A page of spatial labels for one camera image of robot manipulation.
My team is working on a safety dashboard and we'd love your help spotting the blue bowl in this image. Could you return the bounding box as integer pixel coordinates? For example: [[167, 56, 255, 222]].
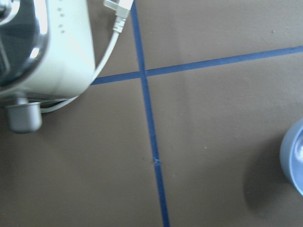
[[279, 118, 303, 195]]

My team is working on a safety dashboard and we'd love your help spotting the white power cable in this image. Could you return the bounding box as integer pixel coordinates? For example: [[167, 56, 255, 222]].
[[40, 0, 134, 114]]

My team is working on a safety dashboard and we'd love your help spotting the white appliance with glass lid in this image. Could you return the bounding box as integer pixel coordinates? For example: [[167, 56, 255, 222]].
[[0, 0, 95, 133]]

